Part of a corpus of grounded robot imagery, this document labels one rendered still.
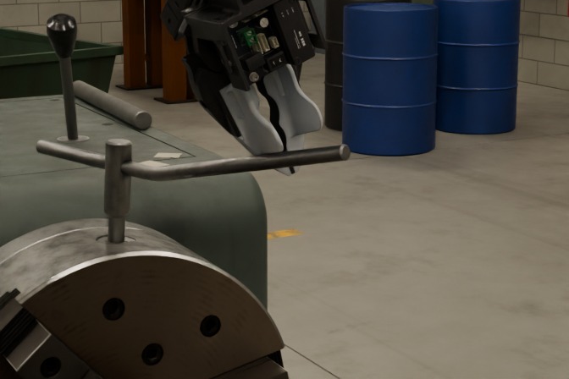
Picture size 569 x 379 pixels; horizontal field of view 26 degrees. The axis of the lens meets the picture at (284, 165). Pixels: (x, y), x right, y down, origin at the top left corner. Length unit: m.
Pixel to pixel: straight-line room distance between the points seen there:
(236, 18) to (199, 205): 0.40
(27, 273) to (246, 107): 0.25
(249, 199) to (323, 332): 3.24
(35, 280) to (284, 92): 0.25
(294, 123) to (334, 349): 3.38
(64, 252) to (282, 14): 0.30
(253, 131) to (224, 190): 0.31
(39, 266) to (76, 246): 0.04
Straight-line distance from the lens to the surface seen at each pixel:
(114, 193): 1.04
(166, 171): 0.99
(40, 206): 1.17
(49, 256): 1.04
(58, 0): 11.55
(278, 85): 0.93
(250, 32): 0.86
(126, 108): 1.49
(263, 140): 0.92
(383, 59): 7.37
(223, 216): 1.22
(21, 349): 0.99
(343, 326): 4.53
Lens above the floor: 1.52
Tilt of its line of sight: 12 degrees down
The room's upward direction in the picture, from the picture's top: straight up
